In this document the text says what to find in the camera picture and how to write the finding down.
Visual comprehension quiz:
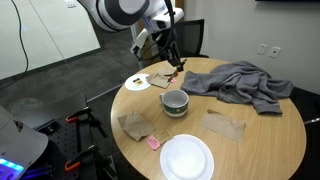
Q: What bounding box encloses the orange black bar clamp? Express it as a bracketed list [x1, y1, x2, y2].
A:
[65, 105, 108, 138]
[64, 143, 116, 180]

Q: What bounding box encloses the black hanging cable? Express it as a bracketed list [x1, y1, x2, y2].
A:
[0, 0, 30, 91]

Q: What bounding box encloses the crumpled brown paper napkin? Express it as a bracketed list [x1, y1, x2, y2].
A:
[117, 110, 156, 143]

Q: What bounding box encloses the white wall outlet plate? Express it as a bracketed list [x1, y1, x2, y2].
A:
[257, 43, 268, 56]
[268, 46, 282, 59]

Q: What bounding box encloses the small white plate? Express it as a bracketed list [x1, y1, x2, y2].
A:
[124, 73, 152, 92]

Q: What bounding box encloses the white mug with green band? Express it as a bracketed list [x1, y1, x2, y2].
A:
[159, 88, 190, 118]

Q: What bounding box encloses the wooden door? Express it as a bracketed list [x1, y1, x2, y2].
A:
[143, 0, 186, 65]

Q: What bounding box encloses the large white plate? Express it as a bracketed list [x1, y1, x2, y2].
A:
[159, 133, 215, 180]

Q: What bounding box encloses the grey hoodie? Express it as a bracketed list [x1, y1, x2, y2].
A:
[180, 60, 296, 116]

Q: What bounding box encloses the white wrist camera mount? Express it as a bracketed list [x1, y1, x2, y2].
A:
[130, 28, 151, 56]

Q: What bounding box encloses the black orange marker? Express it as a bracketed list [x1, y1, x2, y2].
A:
[167, 59, 188, 83]

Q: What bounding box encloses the flat brown paper napkin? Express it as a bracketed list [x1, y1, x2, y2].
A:
[200, 108, 247, 143]

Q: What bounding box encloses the black mesh office chair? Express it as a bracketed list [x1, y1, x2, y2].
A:
[289, 86, 320, 180]
[173, 18, 210, 60]

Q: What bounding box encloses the black metal bracket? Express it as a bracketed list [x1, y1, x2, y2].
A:
[33, 118, 62, 136]

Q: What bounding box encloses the tan sugar packet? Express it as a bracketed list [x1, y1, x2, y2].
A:
[155, 129, 174, 145]

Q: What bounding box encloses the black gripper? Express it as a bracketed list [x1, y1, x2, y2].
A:
[157, 31, 186, 73]

